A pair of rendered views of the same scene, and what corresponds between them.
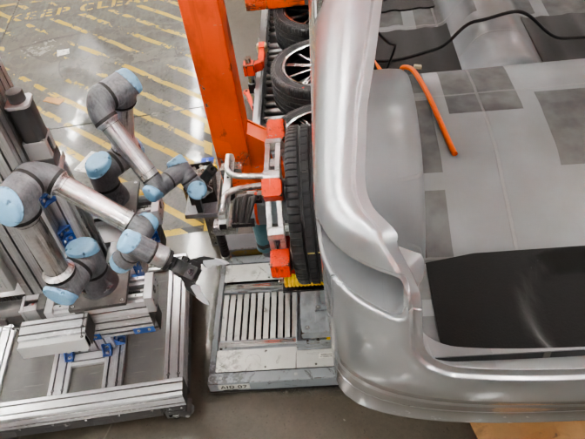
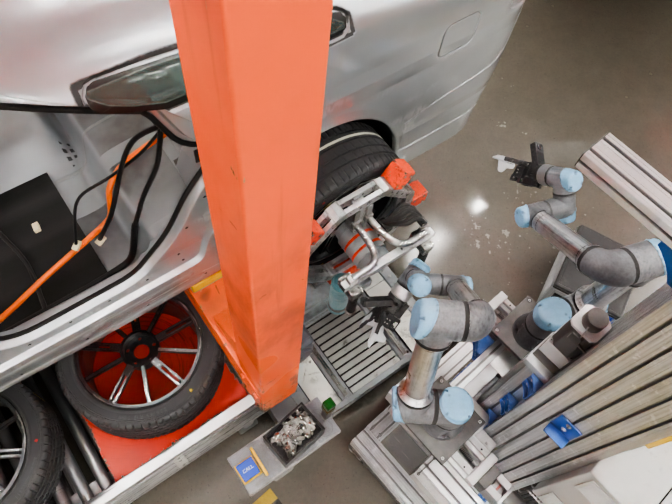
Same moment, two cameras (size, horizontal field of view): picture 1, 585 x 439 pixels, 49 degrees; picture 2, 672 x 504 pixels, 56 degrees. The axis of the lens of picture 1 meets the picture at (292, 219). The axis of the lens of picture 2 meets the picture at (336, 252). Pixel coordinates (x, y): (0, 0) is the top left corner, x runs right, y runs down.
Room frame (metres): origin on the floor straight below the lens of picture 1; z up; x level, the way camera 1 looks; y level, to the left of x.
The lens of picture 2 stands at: (2.95, 0.77, 3.04)
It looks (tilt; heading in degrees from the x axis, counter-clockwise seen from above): 63 degrees down; 219
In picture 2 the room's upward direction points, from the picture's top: 10 degrees clockwise
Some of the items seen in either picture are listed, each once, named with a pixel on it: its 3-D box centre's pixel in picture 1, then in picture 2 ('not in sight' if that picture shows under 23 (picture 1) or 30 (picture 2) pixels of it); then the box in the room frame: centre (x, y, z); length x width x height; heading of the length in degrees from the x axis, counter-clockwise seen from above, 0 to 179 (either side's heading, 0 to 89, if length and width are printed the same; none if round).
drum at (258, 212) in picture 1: (263, 207); (363, 246); (1.98, 0.11, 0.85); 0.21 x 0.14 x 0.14; 83
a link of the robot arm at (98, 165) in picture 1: (102, 170); (451, 407); (2.22, 0.77, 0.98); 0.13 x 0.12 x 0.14; 135
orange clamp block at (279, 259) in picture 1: (280, 263); (413, 194); (1.66, 0.07, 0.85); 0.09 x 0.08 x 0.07; 173
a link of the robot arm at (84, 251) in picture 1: (84, 257); (550, 316); (1.72, 0.79, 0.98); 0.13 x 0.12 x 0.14; 156
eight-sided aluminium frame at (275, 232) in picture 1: (280, 205); (352, 232); (1.97, 0.04, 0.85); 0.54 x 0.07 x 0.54; 173
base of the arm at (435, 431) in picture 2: (109, 191); (445, 415); (2.22, 0.78, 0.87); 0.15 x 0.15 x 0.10
